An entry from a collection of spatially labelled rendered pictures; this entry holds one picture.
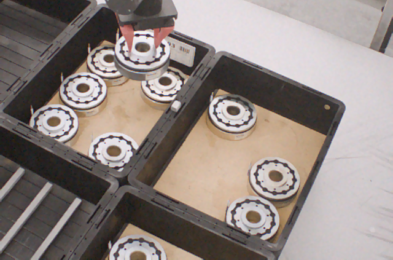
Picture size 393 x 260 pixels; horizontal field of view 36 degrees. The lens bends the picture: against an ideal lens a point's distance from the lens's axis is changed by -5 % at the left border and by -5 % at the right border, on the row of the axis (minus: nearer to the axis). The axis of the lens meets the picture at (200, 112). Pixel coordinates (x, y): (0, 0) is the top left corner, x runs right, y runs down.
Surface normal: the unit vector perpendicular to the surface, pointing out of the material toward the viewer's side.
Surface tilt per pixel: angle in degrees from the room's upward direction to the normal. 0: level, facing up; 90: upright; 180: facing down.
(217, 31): 0
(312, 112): 90
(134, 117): 0
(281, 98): 90
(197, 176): 0
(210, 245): 90
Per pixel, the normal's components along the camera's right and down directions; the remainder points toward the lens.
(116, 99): 0.11, -0.65
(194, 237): -0.43, 0.64
